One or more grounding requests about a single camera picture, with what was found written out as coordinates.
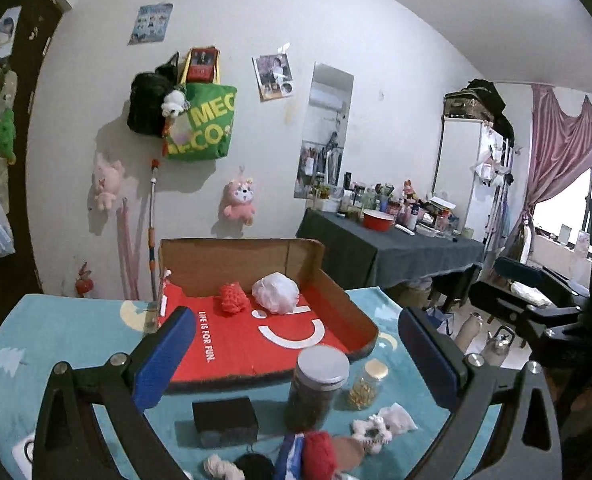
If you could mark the pale pink plush left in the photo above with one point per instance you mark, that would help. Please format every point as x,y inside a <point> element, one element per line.
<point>107,179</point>

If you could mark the red cardboard box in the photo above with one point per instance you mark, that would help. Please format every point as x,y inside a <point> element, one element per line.
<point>255,345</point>

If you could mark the dark green side table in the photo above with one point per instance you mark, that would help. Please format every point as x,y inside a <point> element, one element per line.
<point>357,257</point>

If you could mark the mop handle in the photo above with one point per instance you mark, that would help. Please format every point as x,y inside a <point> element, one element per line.
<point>151,239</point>

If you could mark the green plush on door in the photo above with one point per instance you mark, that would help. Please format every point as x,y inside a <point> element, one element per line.
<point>7,136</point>

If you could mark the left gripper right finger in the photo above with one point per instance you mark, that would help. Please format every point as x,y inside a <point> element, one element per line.
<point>436,357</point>

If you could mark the red bowl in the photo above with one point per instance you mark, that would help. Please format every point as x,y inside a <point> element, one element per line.
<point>377,220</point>

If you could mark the tall jar grey lid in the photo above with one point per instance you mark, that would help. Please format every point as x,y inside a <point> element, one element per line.
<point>321,372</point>

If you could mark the black box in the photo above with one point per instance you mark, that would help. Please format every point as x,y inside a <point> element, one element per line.
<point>225,422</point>

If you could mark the white cabinet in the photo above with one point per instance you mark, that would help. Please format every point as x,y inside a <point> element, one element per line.
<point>472,167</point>

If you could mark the pink curtain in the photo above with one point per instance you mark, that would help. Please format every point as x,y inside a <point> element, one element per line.
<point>561,151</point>

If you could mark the blue wall poster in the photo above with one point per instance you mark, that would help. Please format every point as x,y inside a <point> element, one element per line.
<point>151,23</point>

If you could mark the white plush keychain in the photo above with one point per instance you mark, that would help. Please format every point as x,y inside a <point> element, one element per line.
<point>174,104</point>

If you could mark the black bag on wall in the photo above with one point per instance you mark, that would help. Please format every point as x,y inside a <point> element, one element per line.
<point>146,97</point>

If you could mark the red framed picture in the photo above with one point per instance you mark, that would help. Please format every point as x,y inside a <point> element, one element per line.
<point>201,65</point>

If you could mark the red yarn ball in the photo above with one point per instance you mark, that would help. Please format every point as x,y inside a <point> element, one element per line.
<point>318,460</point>

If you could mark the white lace puff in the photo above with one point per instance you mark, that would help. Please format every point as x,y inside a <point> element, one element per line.
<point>276,293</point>

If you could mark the small jar gold beads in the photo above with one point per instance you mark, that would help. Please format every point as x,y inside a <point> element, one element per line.
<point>367,385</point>

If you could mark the pink plush toy right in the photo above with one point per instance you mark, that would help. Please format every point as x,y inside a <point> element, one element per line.
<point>238,201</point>

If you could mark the teal rug tablecloth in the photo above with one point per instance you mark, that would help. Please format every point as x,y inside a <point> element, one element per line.
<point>43,330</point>

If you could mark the dark brown door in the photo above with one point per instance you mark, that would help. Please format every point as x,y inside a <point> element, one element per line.
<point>34,31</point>

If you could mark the photo poster on wall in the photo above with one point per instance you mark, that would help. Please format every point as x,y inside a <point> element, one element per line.
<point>274,78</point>

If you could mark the metal kettle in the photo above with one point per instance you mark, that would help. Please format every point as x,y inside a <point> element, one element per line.
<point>497,346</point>

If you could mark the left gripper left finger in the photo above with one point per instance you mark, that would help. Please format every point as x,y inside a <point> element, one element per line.
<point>156,358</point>

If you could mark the white fluffy scrunchie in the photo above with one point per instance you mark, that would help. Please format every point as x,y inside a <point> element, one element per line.
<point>371,433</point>

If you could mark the photo card on door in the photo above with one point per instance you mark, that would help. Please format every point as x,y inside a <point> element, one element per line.
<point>8,27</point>

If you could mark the round brown pad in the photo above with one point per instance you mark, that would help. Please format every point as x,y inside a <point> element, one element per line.
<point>349,453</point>

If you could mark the wall mirror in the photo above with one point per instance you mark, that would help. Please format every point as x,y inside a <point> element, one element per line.
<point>324,132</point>

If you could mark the red knitted puff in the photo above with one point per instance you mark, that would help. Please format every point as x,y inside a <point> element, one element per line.
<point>233,299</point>

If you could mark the green tote bag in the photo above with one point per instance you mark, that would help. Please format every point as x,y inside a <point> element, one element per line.
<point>204,131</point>

